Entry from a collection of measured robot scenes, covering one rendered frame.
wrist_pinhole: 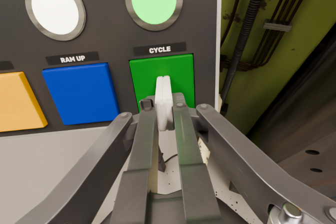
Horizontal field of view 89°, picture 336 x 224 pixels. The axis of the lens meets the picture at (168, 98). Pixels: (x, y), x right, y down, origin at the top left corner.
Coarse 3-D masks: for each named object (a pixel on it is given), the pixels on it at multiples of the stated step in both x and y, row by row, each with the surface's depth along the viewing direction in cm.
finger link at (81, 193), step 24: (120, 120) 13; (96, 144) 10; (120, 144) 11; (72, 168) 9; (96, 168) 9; (120, 168) 11; (72, 192) 8; (96, 192) 9; (24, 216) 7; (48, 216) 7; (72, 216) 7
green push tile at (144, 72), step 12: (132, 60) 20; (144, 60) 20; (156, 60) 20; (168, 60) 20; (180, 60) 20; (192, 60) 20; (132, 72) 20; (144, 72) 20; (156, 72) 20; (168, 72) 20; (180, 72) 20; (192, 72) 20; (144, 84) 21; (180, 84) 21; (192, 84) 21; (144, 96) 21; (192, 96) 22
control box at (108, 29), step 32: (0, 0) 17; (96, 0) 17; (128, 0) 17; (192, 0) 17; (0, 32) 18; (32, 32) 18; (96, 32) 18; (128, 32) 18; (160, 32) 19; (192, 32) 19; (0, 64) 20; (32, 64) 20; (64, 64) 20; (128, 64) 20; (128, 96) 22; (32, 128) 23; (64, 128) 23; (96, 128) 24
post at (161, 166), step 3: (159, 150) 82; (159, 153) 84; (159, 156) 85; (162, 156) 93; (159, 159) 87; (162, 159) 95; (162, 162) 97; (159, 165) 96; (162, 165) 99; (165, 165) 110; (159, 168) 104; (162, 168) 102; (162, 171) 109
